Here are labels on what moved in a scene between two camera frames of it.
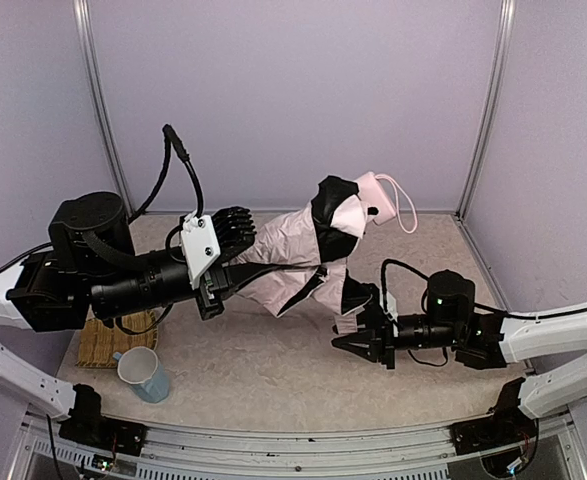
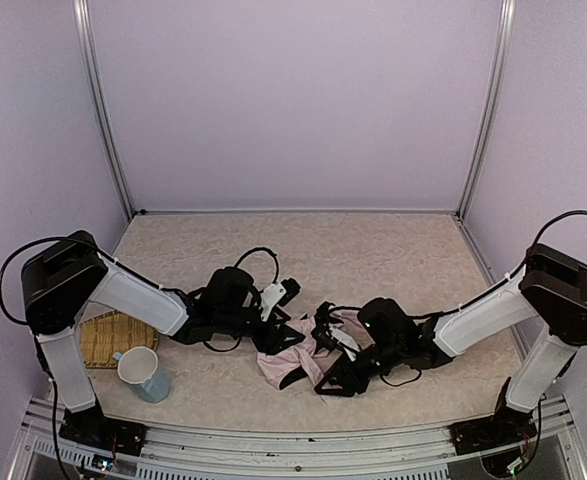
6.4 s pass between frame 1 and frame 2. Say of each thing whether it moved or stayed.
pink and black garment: moved
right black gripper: moved
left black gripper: moved
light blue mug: stayed
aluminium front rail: stayed
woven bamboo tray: stayed
